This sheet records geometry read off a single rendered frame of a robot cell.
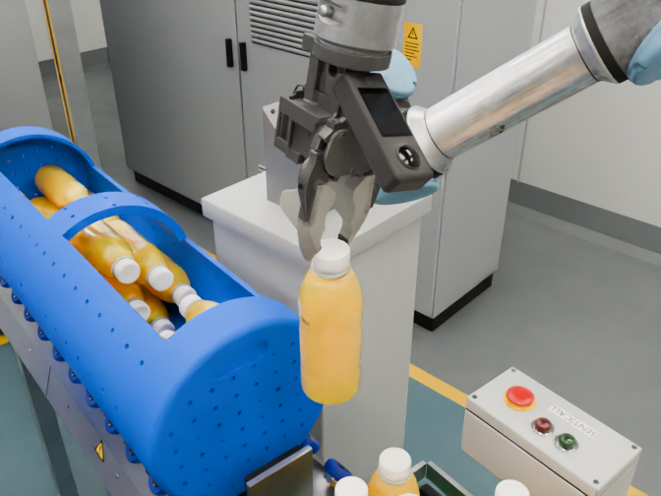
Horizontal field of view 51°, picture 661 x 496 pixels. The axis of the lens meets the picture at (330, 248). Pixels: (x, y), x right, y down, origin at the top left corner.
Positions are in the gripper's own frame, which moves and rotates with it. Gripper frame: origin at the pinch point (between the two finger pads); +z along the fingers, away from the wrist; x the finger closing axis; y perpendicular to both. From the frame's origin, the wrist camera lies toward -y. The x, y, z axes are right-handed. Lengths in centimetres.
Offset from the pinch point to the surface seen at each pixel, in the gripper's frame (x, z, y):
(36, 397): -1, 102, 100
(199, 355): 7.4, 19.3, 10.8
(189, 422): 8.8, 28.1, 9.4
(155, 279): -4, 31, 43
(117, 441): 8, 51, 30
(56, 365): 9, 54, 55
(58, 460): -5, 126, 98
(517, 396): -28.3, 23.1, -11.4
